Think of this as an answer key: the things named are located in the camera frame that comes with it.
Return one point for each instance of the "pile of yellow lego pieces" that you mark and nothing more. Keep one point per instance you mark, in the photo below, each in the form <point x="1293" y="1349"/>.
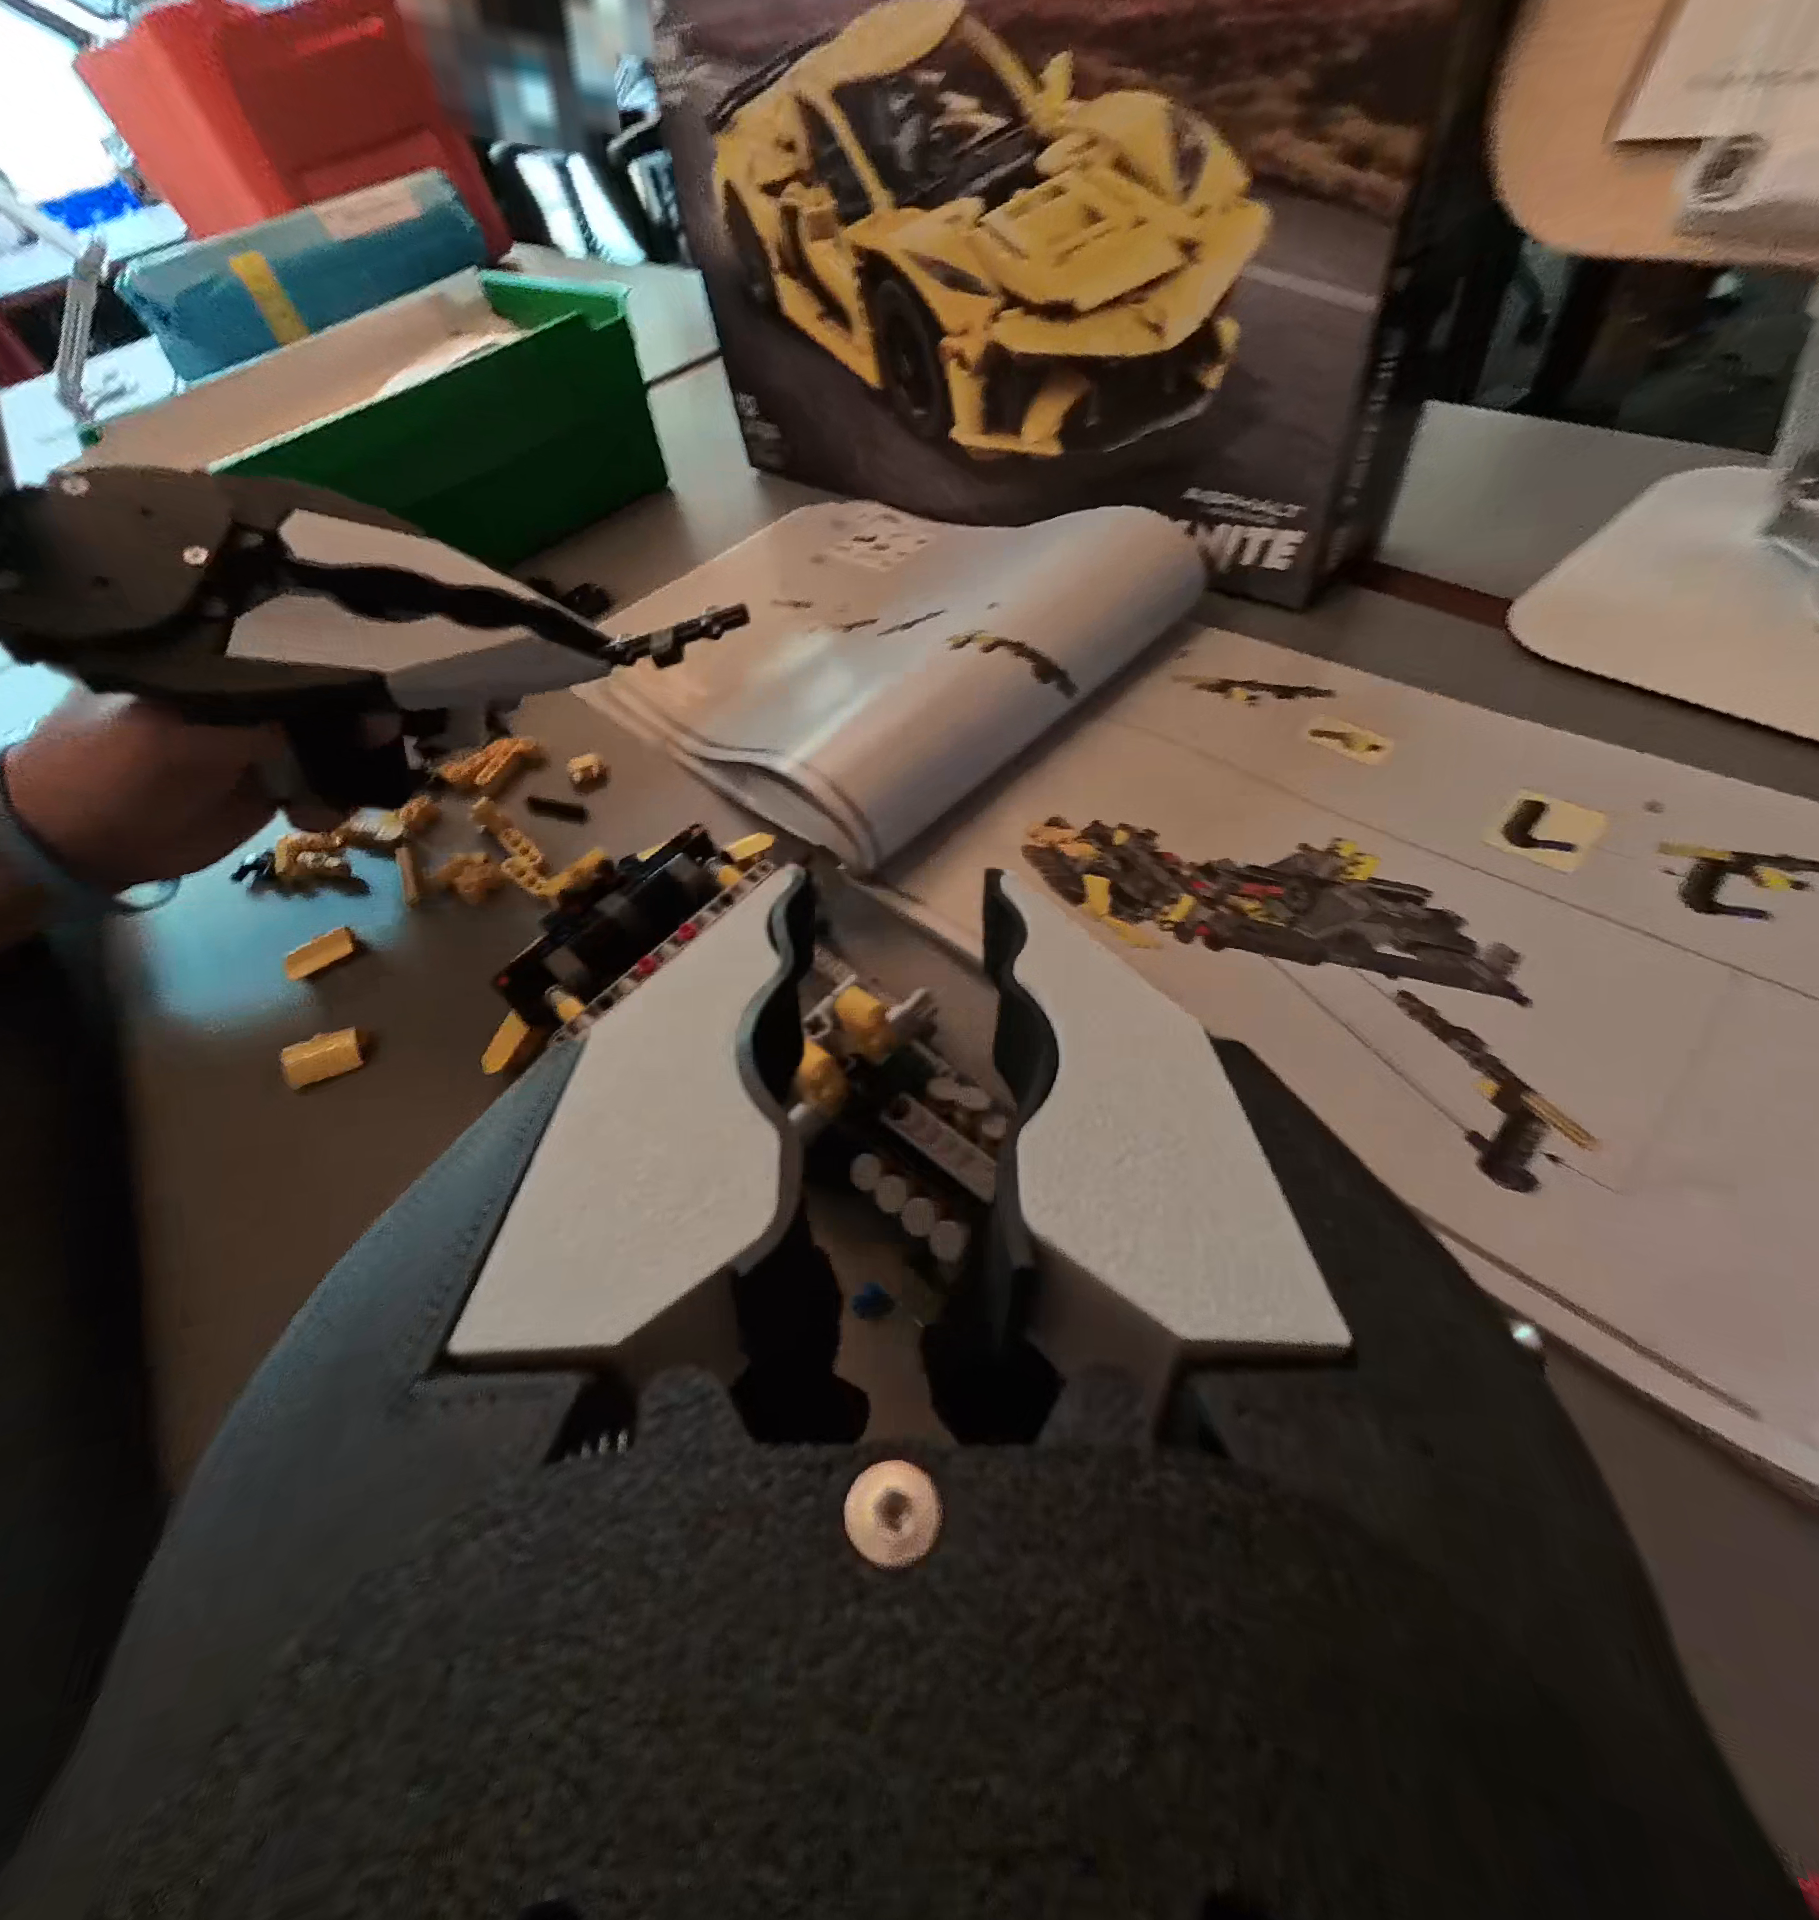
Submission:
<point x="458" y="863"/>

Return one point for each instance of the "lego car chassis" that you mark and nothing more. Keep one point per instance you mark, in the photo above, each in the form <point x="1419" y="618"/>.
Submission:
<point x="624" y="915"/>

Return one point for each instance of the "black lego pin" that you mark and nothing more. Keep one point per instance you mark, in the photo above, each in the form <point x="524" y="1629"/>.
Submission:
<point x="556" y="807"/>

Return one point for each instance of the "blue lego pin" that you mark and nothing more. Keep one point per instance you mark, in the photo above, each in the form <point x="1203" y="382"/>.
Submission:
<point x="872" y="1302"/>

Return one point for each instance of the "white document stand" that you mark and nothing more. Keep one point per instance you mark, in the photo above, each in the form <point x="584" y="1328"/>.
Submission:
<point x="1643" y="584"/>

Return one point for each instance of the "yellow lego brick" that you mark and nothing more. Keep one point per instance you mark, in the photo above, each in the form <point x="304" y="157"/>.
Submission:
<point x="324" y="1058"/>
<point x="320" y="952"/>

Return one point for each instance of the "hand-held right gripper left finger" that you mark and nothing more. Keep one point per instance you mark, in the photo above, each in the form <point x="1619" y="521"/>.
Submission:
<point x="640" y="1200"/>

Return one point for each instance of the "red plastic box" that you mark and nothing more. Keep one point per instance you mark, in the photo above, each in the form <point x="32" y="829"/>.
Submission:
<point x="278" y="105"/>

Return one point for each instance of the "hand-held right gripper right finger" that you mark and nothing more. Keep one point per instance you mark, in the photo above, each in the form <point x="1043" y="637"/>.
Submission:
<point x="1163" y="1200"/>

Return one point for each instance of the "person's left hand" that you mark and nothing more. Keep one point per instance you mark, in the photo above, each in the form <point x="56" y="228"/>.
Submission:
<point x="158" y="781"/>

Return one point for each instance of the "lego set box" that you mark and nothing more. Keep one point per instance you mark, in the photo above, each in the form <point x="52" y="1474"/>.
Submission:
<point x="1119" y="421"/>

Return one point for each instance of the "teal plastic package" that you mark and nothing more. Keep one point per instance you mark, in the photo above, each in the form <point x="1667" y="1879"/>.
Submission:
<point x="354" y="262"/>

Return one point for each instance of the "lego instruction booklet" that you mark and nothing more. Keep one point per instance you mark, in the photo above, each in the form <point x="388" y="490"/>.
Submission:
<point x="1599" y="1050"/>

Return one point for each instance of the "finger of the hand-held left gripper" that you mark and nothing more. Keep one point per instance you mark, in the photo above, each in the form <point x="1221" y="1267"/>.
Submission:
<point x="444" y="669"/>
<point x="398" y="549"/>

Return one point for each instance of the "white paper sheet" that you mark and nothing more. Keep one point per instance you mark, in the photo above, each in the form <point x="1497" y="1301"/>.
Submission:
<point x="324" y="374"/>

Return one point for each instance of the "green plastic bin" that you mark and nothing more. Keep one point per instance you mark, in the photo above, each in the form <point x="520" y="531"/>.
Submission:
<point x="504" y="434"/>

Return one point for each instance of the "black lego connector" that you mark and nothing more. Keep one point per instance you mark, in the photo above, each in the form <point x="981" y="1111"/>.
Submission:
<point x="676" y="640"/>

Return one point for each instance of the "printed instruction sheet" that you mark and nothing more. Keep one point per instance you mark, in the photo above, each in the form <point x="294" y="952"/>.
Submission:
<point x="1749" y="75"/>

